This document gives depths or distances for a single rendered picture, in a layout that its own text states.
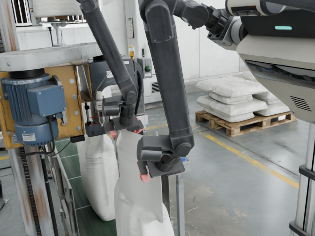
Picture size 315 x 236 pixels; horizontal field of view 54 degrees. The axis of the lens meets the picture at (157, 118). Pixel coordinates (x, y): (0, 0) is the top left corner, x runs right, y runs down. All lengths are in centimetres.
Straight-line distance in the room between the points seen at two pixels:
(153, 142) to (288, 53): 46
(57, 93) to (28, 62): 14
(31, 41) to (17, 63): 295
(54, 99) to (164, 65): 57
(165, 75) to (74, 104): 80
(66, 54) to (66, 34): 289
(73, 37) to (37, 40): 42
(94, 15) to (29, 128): 45
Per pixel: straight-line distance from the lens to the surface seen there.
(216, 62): 661
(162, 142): 83
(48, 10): 115
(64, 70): 135
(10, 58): 112
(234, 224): 253
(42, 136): 119
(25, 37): 405
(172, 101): 69
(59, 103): 112
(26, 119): 117
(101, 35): 108
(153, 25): 53
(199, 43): 635
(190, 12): 111
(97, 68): 137
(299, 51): 95
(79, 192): 227
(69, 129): 141
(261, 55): 102
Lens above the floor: 151
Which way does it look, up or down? 18 degrees down
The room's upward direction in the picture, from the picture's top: 3 degrees counter-clockwise
